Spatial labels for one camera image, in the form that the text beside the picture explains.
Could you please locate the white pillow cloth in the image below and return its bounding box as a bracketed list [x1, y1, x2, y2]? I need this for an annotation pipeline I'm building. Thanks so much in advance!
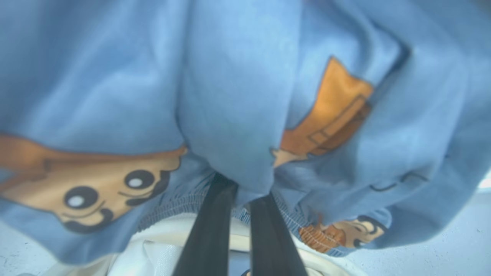
[109, 240, 181, 276]

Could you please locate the cream canvas laundry basket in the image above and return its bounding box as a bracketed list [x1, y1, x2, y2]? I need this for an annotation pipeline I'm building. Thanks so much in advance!
[15, 212, 369, 276]

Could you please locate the blue cartoon print garment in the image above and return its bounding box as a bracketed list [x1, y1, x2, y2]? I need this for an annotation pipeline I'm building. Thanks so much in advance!
[0, 0, 491, 266]

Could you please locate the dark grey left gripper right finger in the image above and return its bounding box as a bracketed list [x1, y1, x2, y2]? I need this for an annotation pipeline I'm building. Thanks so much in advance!
[249, 194, 308, 276]

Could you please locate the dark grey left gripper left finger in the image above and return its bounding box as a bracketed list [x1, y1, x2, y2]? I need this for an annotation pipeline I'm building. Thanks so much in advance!
[172, 172, 239, 276]

